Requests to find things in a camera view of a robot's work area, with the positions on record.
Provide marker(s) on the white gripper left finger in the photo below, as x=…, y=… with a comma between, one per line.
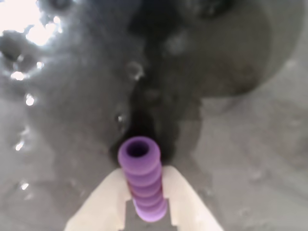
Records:
x=103, y=204

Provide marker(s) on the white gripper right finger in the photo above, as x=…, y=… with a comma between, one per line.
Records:
x=187, y=204

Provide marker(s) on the purple ribbed pen grip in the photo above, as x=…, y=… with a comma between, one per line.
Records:
x=146, y=183

